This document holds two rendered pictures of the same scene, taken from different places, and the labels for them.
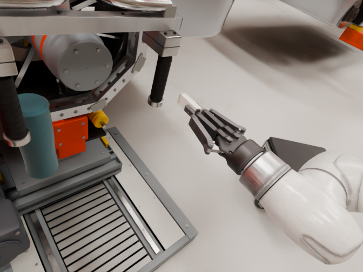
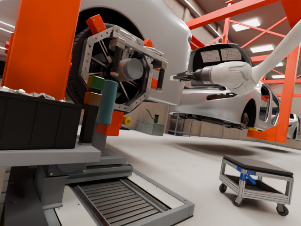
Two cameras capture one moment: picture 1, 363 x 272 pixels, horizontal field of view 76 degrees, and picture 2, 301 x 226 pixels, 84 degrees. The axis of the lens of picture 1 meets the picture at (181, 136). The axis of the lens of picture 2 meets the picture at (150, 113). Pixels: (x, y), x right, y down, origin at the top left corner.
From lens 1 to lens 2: 0.80 m
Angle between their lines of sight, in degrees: 45
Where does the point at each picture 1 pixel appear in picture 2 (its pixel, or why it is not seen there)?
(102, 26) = (144, 50)
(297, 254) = not seen: outside the picture
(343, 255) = (243, 65)
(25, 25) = (127, 41)
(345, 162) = not seen: hidden behind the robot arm
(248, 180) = (204, 72)
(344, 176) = not seen: hidden behind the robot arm
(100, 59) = (139, 67)
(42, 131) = (113, 92)
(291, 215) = (221, 66)
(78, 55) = (134, 62)
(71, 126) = (116, 113)
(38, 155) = (108, 105)
